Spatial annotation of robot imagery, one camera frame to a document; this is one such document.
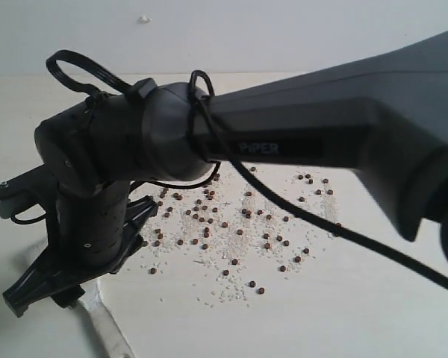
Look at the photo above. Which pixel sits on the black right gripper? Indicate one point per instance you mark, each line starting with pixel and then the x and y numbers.
pixel 96 235

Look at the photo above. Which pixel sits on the wide white wooden paint brush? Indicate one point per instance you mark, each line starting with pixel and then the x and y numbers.
pixel 107 330

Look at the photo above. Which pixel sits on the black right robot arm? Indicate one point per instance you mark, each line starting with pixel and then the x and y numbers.
pixel 385 118

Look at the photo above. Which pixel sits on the scattered brown pellets and rice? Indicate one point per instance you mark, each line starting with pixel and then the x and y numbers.
pixel 222 243

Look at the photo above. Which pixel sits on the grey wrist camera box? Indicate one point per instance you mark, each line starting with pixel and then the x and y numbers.
pixel 35 187

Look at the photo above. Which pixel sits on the small white wall hook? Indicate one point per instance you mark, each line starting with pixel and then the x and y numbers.
pixel 144 20

